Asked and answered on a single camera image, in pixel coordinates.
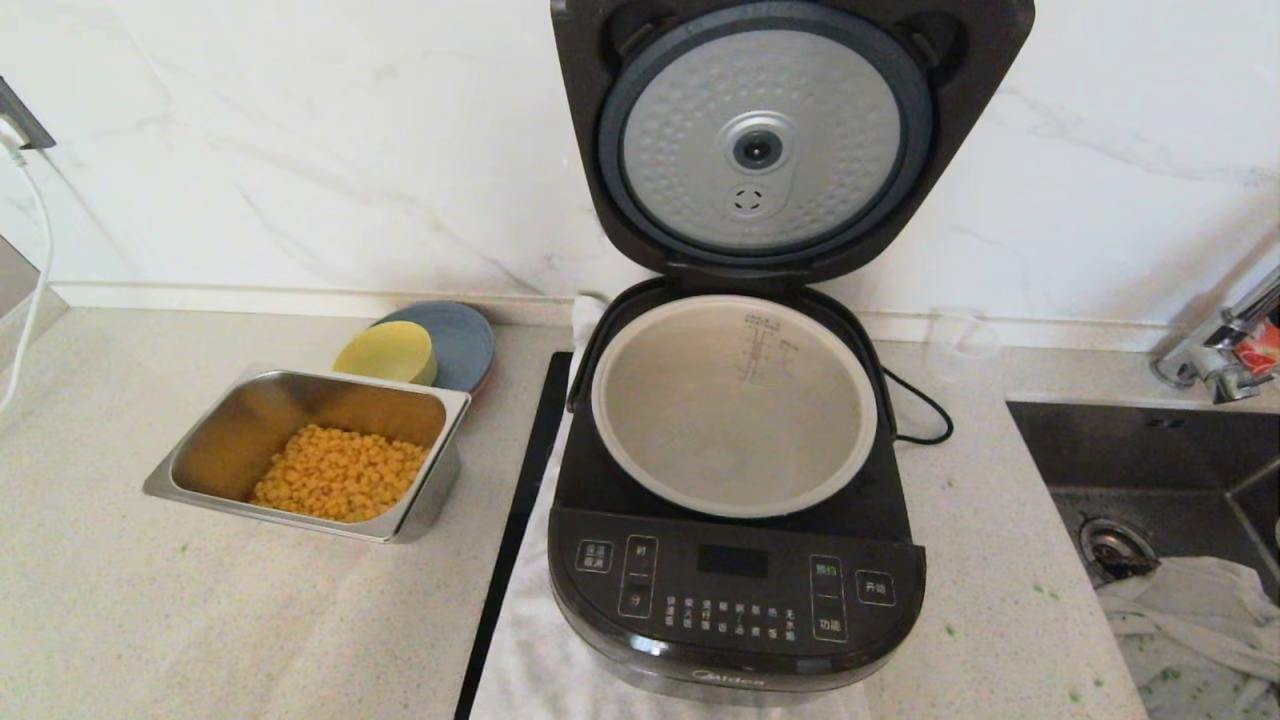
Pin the black rice cooker lid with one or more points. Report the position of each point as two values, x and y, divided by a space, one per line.
690 130

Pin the grey inner pot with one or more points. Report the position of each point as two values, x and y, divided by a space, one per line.
730 420

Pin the black rice cooker body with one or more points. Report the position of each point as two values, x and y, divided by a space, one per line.
735 590

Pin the yellow bowl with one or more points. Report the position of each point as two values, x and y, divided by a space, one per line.
385 352

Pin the blue plate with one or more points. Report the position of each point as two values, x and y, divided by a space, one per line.
465 345

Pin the black strip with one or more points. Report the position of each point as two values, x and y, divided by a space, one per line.
520 500

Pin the white towel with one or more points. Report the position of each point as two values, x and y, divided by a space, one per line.
540 650

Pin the yellow corn kernels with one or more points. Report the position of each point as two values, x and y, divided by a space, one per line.
340 475

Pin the clear measuring cup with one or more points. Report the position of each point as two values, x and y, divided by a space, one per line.
962 345

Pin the stainless steel tray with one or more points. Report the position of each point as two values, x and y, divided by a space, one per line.
235 430

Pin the metal sink drain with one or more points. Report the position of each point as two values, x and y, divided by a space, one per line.
1110 547

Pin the chrome faucet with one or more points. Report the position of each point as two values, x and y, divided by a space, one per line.
1205 360

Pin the orange red item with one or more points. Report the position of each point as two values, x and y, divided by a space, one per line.
1256 357

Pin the white cloth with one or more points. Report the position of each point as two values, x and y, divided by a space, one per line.
1200 620

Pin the dark wall socket plate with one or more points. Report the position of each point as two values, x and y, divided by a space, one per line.
25 122

